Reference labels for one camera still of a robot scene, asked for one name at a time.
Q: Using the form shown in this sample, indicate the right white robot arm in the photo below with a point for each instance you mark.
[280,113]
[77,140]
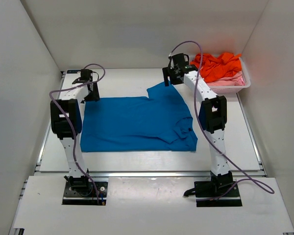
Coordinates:
[212,118]

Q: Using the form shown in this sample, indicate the black label sticker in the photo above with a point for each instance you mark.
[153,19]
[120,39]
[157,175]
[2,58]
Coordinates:
[72,71]

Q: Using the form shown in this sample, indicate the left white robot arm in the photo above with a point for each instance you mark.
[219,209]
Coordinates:
[66,124]

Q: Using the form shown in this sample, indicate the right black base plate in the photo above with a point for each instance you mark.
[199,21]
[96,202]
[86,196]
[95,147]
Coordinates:
[208,196]

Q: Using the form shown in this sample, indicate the orange t shirt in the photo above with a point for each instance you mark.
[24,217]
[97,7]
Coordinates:
[214,68]

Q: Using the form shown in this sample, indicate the white plastic basket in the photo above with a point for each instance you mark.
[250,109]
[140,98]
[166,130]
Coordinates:
[230,88]

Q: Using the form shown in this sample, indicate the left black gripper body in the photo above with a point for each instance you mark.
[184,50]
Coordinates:
[93,92]

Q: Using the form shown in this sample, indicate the aluminium table rail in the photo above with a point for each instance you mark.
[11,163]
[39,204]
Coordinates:
[259,173]

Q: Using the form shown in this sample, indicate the pink t shirt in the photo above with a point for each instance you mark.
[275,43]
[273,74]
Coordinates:
[236,80]

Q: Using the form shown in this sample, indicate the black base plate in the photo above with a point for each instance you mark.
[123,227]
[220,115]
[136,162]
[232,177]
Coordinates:
[208,196]
[98,193]

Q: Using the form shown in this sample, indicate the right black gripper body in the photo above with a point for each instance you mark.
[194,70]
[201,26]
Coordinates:
[166,76]

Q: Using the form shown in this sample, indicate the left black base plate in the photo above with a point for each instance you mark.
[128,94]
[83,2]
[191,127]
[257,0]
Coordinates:
[98,193]

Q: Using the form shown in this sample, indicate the blue t shirt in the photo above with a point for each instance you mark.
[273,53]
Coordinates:
[160,121]

